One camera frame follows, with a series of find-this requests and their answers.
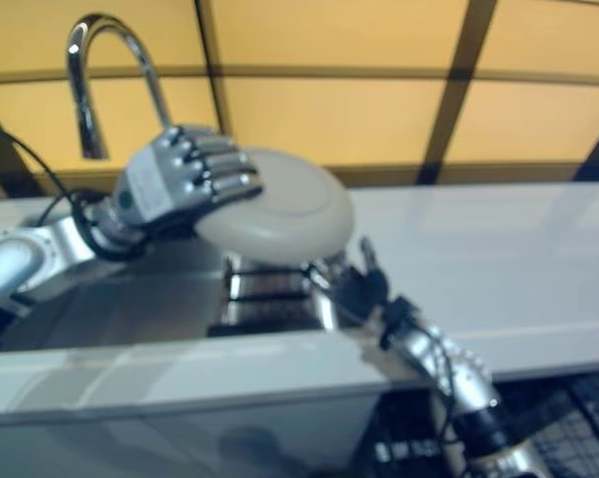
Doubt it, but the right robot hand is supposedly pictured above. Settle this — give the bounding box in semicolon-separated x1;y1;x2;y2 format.
303;237;395;326

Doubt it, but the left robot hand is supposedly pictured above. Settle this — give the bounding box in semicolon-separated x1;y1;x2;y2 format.
110;123;265;236

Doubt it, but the white round plate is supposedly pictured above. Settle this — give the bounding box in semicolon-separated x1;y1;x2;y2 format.
194;146;355;263

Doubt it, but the black steel dish rack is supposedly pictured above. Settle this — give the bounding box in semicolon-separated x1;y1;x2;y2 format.
207;254;333;338

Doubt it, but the chrome gooseneck faucet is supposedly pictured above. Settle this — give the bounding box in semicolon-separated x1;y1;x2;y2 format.
65;13;175;161

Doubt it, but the stainless steel sink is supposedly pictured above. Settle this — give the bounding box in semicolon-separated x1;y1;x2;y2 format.
0;198;343;356

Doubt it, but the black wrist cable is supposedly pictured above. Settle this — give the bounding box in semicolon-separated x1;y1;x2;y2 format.
426;333;463;452
0;123;100;245

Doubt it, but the wire dishwasher rack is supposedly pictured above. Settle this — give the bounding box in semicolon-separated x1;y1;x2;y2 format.
373;370;599;478

